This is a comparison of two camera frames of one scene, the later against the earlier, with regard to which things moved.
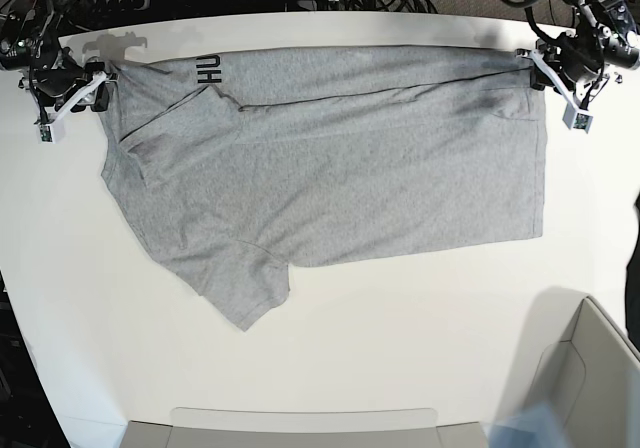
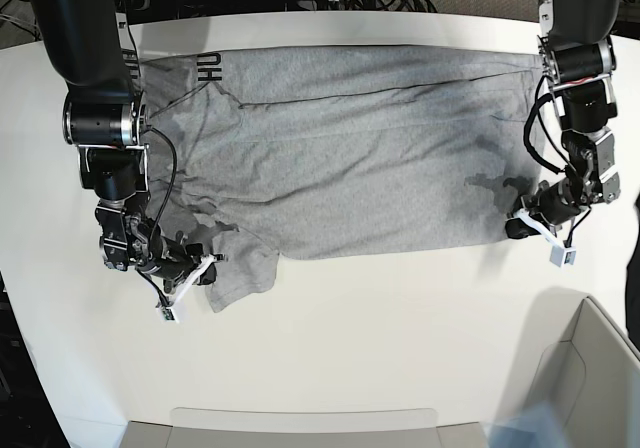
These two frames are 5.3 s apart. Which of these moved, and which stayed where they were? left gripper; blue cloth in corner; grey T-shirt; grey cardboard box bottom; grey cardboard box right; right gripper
Moved: right gripper; left gripper
Stayed: grey cardboard box bottom; blue cloth in corner; grey T-shirt; grey cardboard box right
